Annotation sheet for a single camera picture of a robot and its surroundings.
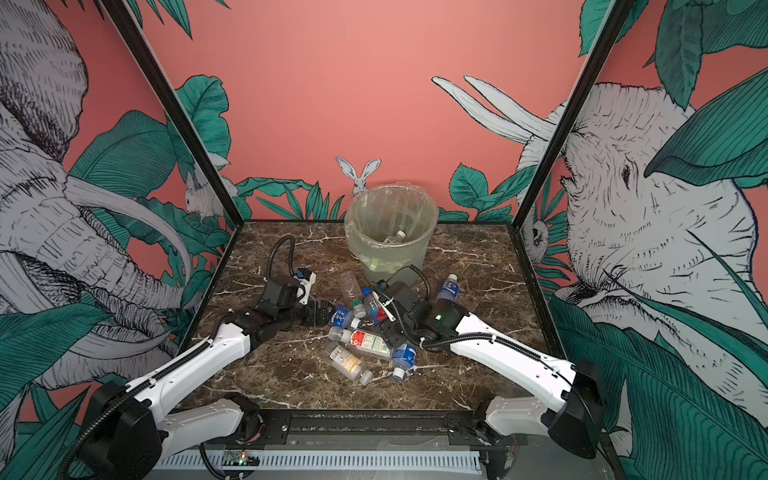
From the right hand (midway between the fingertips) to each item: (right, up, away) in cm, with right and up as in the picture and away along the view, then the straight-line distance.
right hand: (385, 321), depth 74 cm
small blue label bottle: (-14, -2, +14) cm, 20 cm away
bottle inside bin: (+4, +22, +30) cm, 38 cm away
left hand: (-18, +3, +8) cm, 20 cm away
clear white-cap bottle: (+5, -11, +6) cm, 14 cm away
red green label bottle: (-7, -8, +9) cm, 13 cm away
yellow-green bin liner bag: (+1, +27, +30) cm, 40 cm away
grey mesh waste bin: (+1, +26, +31) cm, 40 cm away
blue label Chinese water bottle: (+20, +5, +20) cm, 29 cm away
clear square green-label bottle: (-12, +3, +26) cm, 29 cm away
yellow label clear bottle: (-10, -13, +6) cm, 17 cm away
